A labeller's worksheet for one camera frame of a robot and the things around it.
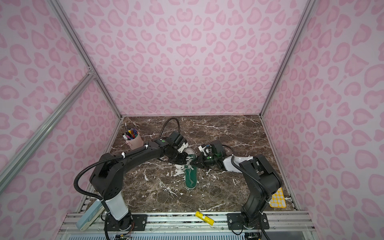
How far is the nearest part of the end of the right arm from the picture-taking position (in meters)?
0.72

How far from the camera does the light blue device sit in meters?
0.71

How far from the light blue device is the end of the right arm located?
53 cm
